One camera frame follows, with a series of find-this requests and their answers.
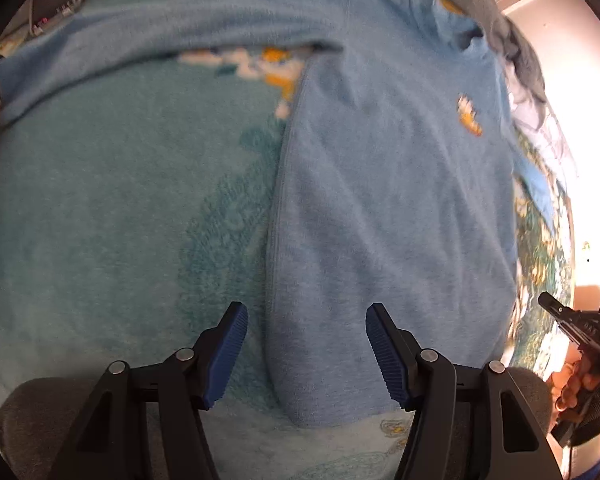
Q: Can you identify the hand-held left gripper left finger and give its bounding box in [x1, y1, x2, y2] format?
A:
[47, 301, 249, 480]

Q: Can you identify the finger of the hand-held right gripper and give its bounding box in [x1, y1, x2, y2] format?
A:
[538, 291, 600, 343]

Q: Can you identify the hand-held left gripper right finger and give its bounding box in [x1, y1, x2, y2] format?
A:
[365, 302, 563, 480]

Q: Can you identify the light blue sweater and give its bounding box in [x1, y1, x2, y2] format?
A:
[0, 0, 553, 428]

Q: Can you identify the person's right hand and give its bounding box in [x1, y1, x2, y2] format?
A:
[555, 362, 600, 411]

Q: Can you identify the pale blue thin cloth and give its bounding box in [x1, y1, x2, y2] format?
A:
[507, 80, 578, 186]

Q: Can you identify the grey sweater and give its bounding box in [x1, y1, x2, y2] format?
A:
[430, 0, 548, 106]

